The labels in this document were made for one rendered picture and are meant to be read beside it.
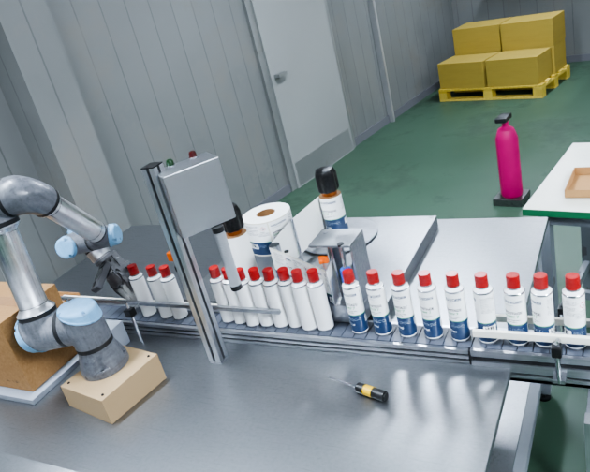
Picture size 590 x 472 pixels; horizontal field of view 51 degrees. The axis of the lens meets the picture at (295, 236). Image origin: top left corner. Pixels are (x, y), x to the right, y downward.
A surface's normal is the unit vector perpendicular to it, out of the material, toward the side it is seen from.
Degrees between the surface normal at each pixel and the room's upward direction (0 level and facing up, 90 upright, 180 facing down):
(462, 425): 0
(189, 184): 90
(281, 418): 0
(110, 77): 90
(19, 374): 90
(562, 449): 0
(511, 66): 90
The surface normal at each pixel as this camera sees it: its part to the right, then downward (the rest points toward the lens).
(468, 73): -0.67, 0.44
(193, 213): 0.47, 0.26
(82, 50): 0.78, 0.07
